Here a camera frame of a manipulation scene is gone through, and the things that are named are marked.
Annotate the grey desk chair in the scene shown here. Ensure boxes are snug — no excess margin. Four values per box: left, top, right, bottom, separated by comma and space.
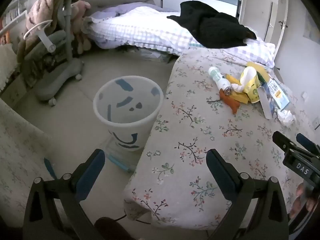
17, 0, 85, 106

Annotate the clear storage bag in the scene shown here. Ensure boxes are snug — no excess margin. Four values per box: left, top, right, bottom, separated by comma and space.
136, 47, 173, 63

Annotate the floral cloth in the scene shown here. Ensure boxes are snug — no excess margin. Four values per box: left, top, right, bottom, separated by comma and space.
0, 97, 66, 240

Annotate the white plastic bottle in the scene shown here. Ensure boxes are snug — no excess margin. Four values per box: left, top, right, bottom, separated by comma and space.
208, 66, 233, 96

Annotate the orange wrapper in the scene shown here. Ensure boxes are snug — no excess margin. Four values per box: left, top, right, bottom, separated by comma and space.
219, 89, 242, 115

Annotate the cream knitted cloth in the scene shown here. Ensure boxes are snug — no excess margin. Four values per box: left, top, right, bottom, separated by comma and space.
0, 44, 21, 91

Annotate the pink plush rabbit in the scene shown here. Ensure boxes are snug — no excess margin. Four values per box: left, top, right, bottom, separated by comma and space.
71, 0, 92, 54

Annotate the blue pen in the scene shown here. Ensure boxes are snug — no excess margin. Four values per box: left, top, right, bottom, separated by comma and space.
107, 154, 136, 173

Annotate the floral tablecloth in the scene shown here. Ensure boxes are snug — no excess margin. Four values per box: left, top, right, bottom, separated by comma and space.
124, 47, 320, 230

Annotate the person's right hand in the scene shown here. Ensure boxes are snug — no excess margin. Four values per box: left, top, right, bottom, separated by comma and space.
289, 182, 320, 219

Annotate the black cable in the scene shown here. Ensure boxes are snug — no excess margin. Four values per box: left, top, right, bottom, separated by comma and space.
114, 211, 152, 225

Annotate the lavender pillow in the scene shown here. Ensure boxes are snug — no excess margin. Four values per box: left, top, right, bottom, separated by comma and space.
100, 2, 181, 18

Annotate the plaid quilt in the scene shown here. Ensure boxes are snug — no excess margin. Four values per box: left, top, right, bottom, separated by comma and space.
87, 6, 275, 68

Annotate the white bookshelf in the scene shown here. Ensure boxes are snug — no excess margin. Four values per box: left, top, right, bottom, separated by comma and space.
0, 0, 28, 38

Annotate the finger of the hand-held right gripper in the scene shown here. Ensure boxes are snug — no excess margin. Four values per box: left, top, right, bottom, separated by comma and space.
272, 131, 295, 153
296, 133, 320, 157

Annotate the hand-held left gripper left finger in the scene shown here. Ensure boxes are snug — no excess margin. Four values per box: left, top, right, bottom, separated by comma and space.
22, 149, 107, 240

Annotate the white plastic strip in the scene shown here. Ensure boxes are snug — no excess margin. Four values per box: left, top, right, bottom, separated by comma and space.
257, 86, 273, 120

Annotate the blue white box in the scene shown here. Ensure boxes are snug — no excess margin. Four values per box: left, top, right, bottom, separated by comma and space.
262, 77, 290, 110

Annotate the dark brown shoe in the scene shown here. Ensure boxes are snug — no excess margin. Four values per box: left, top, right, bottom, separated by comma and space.
94, 217, 136, 240

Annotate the white bin with blue marks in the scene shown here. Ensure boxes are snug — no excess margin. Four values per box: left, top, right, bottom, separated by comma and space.
93, 75, 164, 152

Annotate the yellow green sponge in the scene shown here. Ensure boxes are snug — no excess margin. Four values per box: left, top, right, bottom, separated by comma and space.
247, 61, 271, 83

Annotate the yellow wrapper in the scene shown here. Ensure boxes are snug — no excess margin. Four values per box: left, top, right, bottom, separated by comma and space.
226, 74, 248, 103

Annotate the white door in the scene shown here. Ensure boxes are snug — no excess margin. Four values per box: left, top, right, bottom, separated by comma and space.
239, 0, 288, 48

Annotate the crumpled white tissue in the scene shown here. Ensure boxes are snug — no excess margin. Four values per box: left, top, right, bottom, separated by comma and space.
277, 108, 296, 127

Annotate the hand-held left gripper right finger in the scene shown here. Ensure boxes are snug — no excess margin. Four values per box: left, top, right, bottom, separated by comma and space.
205, 149, 290, 240

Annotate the black garment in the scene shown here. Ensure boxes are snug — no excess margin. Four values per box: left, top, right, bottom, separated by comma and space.
167, 1, 257, 49

